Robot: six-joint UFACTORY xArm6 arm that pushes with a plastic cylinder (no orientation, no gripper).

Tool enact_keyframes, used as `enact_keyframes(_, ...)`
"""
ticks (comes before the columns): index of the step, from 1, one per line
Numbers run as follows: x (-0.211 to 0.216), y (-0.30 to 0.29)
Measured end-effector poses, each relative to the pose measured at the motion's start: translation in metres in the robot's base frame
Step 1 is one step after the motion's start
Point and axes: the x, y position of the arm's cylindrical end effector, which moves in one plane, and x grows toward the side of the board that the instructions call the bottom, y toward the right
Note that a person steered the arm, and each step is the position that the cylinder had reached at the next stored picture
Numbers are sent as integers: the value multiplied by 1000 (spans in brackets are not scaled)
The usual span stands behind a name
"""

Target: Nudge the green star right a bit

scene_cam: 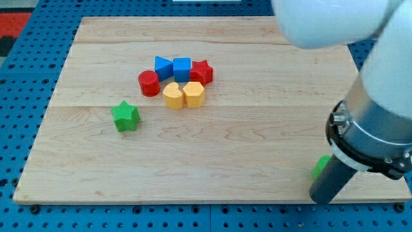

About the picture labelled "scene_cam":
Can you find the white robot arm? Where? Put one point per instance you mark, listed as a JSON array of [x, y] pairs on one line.
[[370, 129]]

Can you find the red star block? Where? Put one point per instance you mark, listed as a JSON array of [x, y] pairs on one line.
[[201, 72]]

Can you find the green star block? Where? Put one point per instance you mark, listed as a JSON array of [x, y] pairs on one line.
[[125, 117]]

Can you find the wooden board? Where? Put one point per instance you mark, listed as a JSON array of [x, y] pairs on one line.
[[255, 140]]

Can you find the yellow hexagon block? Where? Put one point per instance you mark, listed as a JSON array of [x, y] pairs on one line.
[[194, 94]]

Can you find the yellow heart block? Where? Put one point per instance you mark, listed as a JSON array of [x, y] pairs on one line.
[[173, 96]]

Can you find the blue cube block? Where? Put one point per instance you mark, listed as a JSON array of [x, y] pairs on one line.
[[181, 69]]

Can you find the blue triangle block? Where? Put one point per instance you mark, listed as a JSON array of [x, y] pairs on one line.
[[163, 68]]

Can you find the red cylinder block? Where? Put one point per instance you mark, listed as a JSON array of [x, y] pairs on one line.
[[149, 83]]

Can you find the green block behind tool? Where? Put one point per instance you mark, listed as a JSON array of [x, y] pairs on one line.
[[321, 163]]

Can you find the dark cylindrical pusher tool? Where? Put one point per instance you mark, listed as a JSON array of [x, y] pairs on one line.
[[335, 175]]

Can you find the red and black mat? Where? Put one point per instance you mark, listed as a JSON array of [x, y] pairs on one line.
[[13, 21]]

